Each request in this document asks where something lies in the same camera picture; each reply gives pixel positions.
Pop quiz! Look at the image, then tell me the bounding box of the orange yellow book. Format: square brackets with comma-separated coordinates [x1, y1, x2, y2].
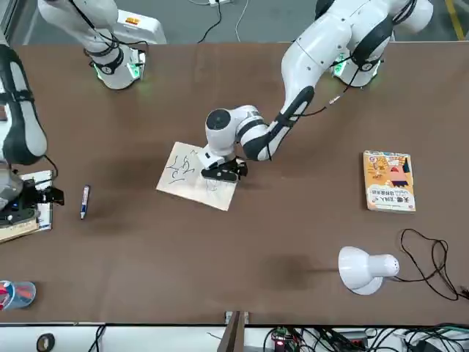
[362, 149, 417, 213]

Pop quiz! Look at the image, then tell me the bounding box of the black floor cable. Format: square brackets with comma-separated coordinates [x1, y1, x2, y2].
[196, 3, 224, 45]

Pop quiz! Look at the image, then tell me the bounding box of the white floor cable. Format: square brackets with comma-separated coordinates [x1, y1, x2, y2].
[234, 0, 250, 43]

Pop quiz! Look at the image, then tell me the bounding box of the aluminium divider post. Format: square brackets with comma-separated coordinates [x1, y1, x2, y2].
[221, 310, 251, 352]

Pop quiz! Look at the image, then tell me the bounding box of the blue white marker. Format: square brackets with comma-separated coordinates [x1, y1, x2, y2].
[79, 185, 92, 221]

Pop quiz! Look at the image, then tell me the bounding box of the circuit board with red light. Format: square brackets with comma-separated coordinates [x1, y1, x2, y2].
[270, 327, 294, 348]

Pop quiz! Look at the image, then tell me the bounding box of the white controller box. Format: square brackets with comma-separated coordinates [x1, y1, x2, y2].
[116, 9, 168, 45]

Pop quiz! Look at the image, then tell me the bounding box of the white desk lamp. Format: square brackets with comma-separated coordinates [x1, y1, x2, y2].
[337, 246, 401, 296]

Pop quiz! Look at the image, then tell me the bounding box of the clear plastic pen cup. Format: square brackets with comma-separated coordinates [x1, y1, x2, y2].
[0, 280, 37, 312]

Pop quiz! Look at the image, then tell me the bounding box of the black finned power supply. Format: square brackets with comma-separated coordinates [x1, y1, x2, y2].
[331, 329, 371, 351]

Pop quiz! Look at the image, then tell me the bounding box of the black tape roll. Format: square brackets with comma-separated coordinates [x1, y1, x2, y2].
[37, 333, 56, 351]

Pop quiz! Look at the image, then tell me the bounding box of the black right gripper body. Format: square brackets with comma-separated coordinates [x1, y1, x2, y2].
[9, 178, 43, 213]

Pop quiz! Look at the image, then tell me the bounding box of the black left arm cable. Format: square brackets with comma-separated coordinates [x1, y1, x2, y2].
[265, 86, 342, 162]

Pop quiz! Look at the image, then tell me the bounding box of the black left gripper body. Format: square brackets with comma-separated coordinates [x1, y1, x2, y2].
[210, 155, 249, 180]

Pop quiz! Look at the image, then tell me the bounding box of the dark book with hands cover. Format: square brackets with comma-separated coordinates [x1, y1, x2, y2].
[0, 216, 40, 243]

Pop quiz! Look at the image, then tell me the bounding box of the black lamp cable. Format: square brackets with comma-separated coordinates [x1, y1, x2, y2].
[388, 228, 469, 302]

